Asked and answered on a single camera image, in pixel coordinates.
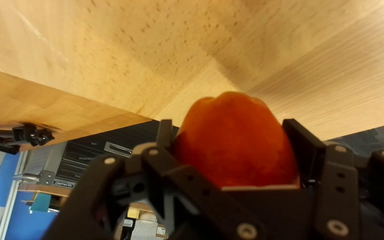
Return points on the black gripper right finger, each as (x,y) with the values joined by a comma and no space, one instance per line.
(333,178)

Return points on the long wooden table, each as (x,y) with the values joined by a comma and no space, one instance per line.
(45,105)

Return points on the black tripod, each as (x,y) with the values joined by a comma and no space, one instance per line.
(26,135)

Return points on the black cabinet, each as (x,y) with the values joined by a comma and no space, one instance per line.
(106,149)

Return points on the blue panel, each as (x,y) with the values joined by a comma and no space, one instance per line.
(5,182)

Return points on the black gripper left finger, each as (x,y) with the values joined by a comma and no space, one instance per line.
(186,195)

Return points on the orange-red pepper toy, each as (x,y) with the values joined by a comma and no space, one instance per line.
(236,138)

